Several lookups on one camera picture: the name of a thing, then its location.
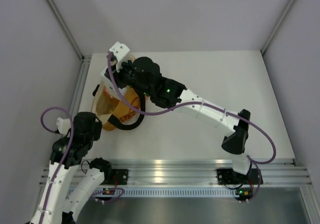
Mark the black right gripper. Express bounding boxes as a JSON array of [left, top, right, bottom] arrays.
[[104, 59, 153, 99]]

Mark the orange canvas tote bag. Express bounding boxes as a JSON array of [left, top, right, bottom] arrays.
[[90, 81, 147, 131]]

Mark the white bottle grey cap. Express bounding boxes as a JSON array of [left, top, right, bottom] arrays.
[[100, 67, 119, 99]]

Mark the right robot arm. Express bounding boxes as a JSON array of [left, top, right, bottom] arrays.
[[107, 56, 252, 183]]

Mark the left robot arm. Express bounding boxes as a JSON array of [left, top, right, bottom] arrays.
[[30, 112, 113, 224]]

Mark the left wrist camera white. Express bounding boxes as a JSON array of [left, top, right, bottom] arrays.
[[56, 117, 74, 135]]

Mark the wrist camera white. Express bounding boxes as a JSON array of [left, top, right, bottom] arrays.
[[108, 41, 131, 72], [56, 117, 74, 135]]

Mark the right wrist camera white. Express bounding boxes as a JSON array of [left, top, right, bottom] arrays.
[[108, 41, 131, 72]]

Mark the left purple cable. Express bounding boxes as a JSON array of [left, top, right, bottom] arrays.
[[37, 106, 76, 224]]

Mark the purple cable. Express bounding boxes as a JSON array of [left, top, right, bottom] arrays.
[[106, 52, 278, 202], [37, 106, 76, 224]]

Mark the aluminium frame left rail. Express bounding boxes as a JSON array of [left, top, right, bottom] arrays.
[[44, 0, 92, 115]]

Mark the perforated cable tray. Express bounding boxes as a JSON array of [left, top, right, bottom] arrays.
[[67, 186, 241, 198]]

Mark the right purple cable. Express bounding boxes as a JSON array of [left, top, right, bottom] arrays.
[[106, 52, 278, 202]]

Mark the aluminium front rail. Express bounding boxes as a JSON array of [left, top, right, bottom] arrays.
[[111, 159, 312, 187]]

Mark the right frame rail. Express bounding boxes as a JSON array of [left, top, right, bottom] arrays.
[[260, 0, 298, 57]]

